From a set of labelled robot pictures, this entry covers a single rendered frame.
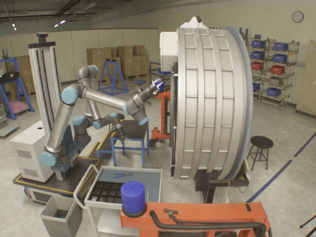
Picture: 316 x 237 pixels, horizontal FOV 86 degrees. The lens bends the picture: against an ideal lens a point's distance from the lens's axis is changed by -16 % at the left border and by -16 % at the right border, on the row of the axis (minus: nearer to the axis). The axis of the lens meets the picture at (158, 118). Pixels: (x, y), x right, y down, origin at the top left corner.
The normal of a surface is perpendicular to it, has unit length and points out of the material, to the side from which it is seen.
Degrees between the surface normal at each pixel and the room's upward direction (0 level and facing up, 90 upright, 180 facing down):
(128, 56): 90
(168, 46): 42
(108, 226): 0
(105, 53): 90
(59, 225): 90
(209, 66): 51
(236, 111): 74
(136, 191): 0
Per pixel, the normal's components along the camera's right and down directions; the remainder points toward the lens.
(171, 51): -0.04, -0.42
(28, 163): -0.14, 0.38
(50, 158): 0.07, 0.46
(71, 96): 0.17, 0.27
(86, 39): 0.58, 0.32
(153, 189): 0.00, -0.92
